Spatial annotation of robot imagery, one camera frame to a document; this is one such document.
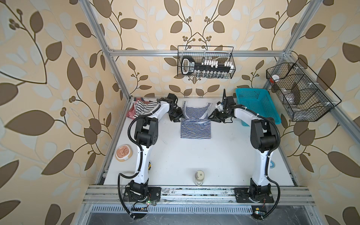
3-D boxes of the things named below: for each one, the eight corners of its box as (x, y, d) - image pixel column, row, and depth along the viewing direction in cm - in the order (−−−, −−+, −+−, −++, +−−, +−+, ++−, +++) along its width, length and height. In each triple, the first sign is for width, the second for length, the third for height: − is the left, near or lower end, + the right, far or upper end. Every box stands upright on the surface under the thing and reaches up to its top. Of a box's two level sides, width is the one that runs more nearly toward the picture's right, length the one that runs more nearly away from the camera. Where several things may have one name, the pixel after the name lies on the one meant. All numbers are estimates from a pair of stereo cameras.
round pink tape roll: (115, 161, 89) (112, 159, 86) (119, 147, 95) (117, 144, 92) (130, 161, 89) (128, 159, 86) (134, 147, 95) (132, 144, 92)
